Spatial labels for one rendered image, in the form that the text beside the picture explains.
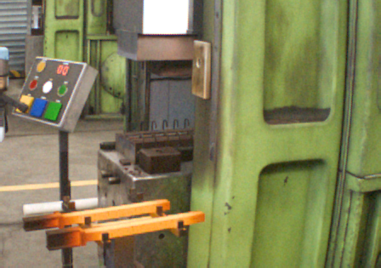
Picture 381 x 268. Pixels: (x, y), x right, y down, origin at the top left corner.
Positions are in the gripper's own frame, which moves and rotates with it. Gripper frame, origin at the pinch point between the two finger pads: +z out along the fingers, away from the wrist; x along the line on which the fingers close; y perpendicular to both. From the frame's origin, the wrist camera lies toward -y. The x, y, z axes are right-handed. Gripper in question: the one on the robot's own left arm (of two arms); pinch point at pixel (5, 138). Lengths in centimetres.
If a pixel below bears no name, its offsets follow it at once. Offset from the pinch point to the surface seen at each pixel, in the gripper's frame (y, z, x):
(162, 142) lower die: -58, -5, 26
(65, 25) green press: -2, -13, -456
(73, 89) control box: -26.4, -16.3, -14.5
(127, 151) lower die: -47, -1, 23
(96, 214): -35, 1, 80
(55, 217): -25, 0, 84
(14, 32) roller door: 94, 19, -757
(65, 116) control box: -23.2, -6.3, -10.5
